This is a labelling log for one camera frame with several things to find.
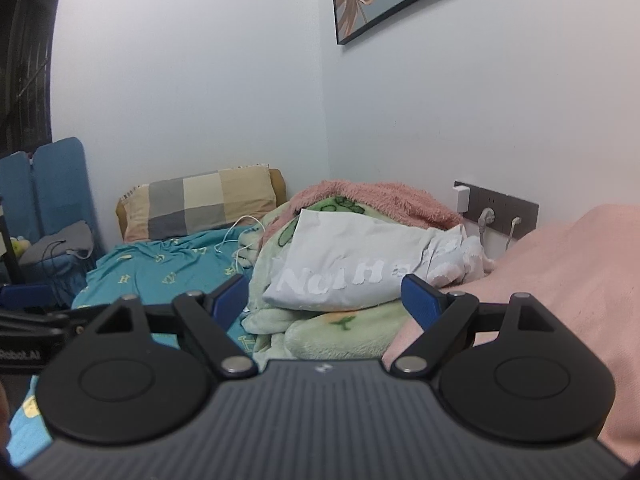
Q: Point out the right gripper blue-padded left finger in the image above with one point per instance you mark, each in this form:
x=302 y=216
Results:
x=203 y=322

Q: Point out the light grey t-shirt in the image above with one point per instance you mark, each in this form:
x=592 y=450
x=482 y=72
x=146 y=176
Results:
x=341 y=261

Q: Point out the grey cloth on chair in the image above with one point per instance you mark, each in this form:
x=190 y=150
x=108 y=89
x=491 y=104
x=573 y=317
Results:
x=75 y=240

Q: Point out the pink fluffy blanket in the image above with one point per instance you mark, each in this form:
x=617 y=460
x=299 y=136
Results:
x=585 y=272

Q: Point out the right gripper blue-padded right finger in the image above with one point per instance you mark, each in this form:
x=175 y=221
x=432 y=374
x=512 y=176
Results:
x=445 y=320

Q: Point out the teal patterned bed sheet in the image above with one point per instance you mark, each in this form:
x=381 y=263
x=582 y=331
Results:
x=156 y=272

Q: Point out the checkered beige grey pillow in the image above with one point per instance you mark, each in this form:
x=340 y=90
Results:
x=188 y=205

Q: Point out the yellow plush toy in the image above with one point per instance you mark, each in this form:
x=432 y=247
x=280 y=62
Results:
x=20 y=245

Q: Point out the white charger plug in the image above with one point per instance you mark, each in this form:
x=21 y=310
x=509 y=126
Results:
x=462 y=195

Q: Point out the blue covered chair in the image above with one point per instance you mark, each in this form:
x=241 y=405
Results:
x=41 y=195

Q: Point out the grey wall socket panel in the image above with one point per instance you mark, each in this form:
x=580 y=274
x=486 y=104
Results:
x=514 y=216

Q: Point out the light green fleece blanket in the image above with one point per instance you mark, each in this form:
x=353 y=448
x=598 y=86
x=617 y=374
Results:
x=296 y=334

